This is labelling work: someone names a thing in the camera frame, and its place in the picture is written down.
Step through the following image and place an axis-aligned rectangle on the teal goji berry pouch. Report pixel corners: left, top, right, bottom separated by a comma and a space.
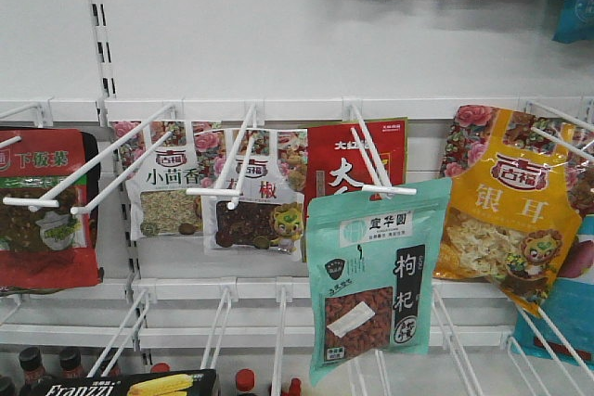
305, 178, 452, 384

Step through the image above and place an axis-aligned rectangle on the black Franzzi cookie box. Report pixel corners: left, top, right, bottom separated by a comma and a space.
30, 369, 221, 396

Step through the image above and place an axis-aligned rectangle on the white peppercorn spice pouch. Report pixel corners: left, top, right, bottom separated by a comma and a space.
201, 128, 308, 262

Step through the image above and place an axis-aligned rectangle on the red Da Hong Pao pouch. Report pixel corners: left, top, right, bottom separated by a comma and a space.
301, 116, 409, 263

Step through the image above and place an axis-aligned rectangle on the white peg hook centre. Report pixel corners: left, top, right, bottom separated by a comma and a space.
186, 103, 258, 211

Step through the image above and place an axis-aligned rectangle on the white peg hook goji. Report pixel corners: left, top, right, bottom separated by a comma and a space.
342, 99, 417, 198

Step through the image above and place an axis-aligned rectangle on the white fennel seed pouch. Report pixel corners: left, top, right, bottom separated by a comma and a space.
119, 121, 226, 241

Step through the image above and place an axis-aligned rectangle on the red cap sauce bottle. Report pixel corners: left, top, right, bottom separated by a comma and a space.
235, 368, 256, 396

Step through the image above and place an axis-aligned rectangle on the yellow white fungus pouch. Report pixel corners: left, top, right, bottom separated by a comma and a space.
433, 105, 593, 314

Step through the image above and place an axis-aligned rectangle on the white slotted shelf upright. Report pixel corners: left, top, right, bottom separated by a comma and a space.
90, 0, 116, 99

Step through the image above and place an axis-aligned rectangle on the white double peg hook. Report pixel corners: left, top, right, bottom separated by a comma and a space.
2, 103, 176, 215

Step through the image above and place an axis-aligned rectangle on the red pickled vegetable pouch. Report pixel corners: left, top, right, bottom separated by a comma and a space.
1, 126, 103, 296

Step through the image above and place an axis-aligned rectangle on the blue snack pouch right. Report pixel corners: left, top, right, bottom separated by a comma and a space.
513, 214, 593, 370

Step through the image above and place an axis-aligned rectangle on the blue pouch upper right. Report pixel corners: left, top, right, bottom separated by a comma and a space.
553, 0, 593, 44

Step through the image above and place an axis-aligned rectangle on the dark sauce bottle black cap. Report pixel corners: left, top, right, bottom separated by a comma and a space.
19, 346, 45, 396

